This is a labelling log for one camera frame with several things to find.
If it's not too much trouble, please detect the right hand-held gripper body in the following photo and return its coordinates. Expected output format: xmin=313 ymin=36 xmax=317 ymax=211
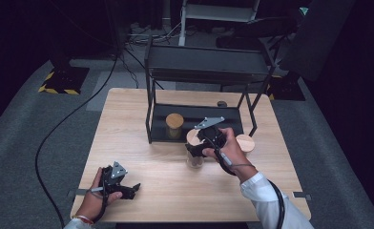
xmin=194 ymin=115 xmax=228 ymax=150

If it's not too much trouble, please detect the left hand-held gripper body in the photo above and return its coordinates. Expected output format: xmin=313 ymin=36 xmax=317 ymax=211
xmin=100 ymin=160 xmax=129 ymax=196

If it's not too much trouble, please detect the glass jar of red beans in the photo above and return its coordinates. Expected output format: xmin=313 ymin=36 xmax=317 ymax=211
xmin=185 ymin=128 xmax=206 ymax=169

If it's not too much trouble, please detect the glass jar of green beans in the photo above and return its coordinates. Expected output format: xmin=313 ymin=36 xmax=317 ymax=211
xmin=165 ymin=113 xmax=185 ymax=141

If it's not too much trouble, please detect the glass jar of brown grains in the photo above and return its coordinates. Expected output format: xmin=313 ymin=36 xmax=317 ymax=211
xmin=235 ymin=134 xmax=257 ymax=157

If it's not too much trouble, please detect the black metal two-tier rack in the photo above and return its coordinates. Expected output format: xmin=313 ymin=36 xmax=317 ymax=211
xmin=144 ymin=35 xmax=277 ymax=145

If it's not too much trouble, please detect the person's right hand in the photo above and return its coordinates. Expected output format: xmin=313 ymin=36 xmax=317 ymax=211
xmin=202 ymin=127 xmax=259 ymax=184

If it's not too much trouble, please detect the person's left hand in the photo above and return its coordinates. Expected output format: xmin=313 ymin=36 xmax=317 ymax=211
xmin=75 ymin=167 xmax=123 ymax=221

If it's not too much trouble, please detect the grey tape strip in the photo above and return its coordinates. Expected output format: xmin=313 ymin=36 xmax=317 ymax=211
xmin=292 ymin=191 xmax=313 ymax=201
xmin=68 ymin=188 xmax=97 ymax=197

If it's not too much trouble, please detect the yellow-black striped stand base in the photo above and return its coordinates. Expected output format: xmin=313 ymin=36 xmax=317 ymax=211
xmin=265 ymin=74 xmax=307 ymax=102
xmin=37 ymin=66 xmax=91 ymax=95

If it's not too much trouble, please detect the large black panel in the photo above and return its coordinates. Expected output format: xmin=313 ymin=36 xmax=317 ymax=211
xmin=279 ymin=0 xmax=357 ymax=82

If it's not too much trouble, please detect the left hand-held gripper cable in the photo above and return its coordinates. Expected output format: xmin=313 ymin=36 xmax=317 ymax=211
xmin=88 ymin=171 xmax=111 ymax=224

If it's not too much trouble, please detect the hand-held gripper cable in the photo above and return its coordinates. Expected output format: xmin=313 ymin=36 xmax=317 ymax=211
xmin=203 ymin=136 xmax=286 ymax=229
xmin=88 ymin=171 xmax=111 ymax=224

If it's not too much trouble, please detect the red string bracelet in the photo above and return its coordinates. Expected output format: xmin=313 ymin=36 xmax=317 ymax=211
xmin=72 ymin=215 xmax=94 ymax=225

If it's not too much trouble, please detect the long black floor cable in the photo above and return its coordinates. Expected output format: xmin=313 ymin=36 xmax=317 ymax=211
xmin=34 ymin=47 xmax=121 ymax=229

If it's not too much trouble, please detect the right hand-held gripper cable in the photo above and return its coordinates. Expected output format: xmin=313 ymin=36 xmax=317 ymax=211
xmin=203 ymin=136 xmax=286 ymax=229

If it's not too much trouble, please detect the bundle of floor cables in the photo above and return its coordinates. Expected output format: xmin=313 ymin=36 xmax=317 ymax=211
xmin=124 ymin=22 xmax=183 ymax=44

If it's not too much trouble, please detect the white metal frame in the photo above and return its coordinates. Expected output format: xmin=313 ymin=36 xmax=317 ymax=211
xmin=177 ymin=0 xmax=261 ymax=47

